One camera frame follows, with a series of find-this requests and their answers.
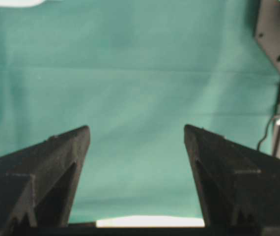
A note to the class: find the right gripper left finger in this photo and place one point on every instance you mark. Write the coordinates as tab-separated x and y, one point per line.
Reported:
38	183

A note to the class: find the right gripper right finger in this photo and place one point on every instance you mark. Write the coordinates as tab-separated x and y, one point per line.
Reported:
238	187

